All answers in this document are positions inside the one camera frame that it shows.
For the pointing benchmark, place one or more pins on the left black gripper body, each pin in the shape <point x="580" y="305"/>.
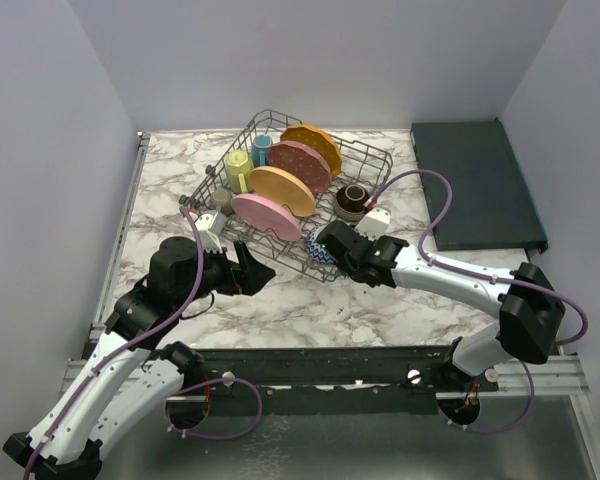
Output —
<point x="218" y="274"/>

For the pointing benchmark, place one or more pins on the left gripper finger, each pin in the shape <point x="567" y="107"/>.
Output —
<point x="254" y="278"/>
<point x="245" y="261"/>

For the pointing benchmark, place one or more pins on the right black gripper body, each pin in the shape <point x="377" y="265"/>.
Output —
<point x="350" y="270"/>

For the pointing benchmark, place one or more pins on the pink round bear plate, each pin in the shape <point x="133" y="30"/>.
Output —
<point x="267" y="216"/>

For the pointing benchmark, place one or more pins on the red patterned bowl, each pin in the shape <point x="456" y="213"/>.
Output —
<point x="315" y="249"/>

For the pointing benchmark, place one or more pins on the small grey cup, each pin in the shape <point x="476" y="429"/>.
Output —
<point x="221" y="199"/>

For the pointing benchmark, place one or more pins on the dark brown cream bowl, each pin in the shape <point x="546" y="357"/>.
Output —
<point x="349" y="202"/>

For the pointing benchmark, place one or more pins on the grey wire dish rack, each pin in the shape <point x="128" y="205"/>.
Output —
<point x="362" y="164"/>

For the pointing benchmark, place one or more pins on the yellow pink rimmed plate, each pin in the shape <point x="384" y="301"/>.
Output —
<point x="283" y="188"/>

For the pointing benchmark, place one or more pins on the yellow green mug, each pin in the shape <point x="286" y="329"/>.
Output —
<point x="238" y="167"/>

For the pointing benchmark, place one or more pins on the blue floral mug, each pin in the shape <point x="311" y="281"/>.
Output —
<point x="260" y="147"/>

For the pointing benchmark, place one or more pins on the brown plate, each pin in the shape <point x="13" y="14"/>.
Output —
<point x="302" y="161"/>

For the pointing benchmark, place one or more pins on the orange polka dot plate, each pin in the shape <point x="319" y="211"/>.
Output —
<point x="319" y="140"/>

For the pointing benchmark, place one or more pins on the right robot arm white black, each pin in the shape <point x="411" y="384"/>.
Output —
<point x="526" y="314"/>

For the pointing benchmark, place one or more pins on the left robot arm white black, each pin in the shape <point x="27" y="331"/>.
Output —
<point x="75" y="437"/>

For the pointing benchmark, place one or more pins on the dark blue flat box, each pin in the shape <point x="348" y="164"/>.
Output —
<point x="492" y="207"/>

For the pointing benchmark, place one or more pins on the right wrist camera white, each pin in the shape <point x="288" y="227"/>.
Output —
<point x="374" y="224"/>

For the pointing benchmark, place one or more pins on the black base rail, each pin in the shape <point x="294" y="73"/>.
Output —
<point x="316" y="381"/>

